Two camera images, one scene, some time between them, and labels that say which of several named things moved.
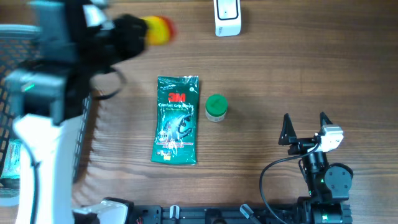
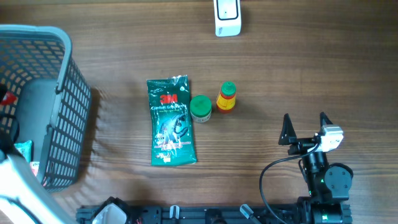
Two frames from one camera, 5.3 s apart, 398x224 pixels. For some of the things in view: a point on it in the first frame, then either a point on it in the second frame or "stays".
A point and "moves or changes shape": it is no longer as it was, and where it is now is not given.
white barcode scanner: (227, 17) stays
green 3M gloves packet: (175, 136) moves or changes shape
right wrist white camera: (331, 139) stays
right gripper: (288, 132) stays
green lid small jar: (216, 106) → (201, 108)
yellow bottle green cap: (160, 30) → (226, 101)
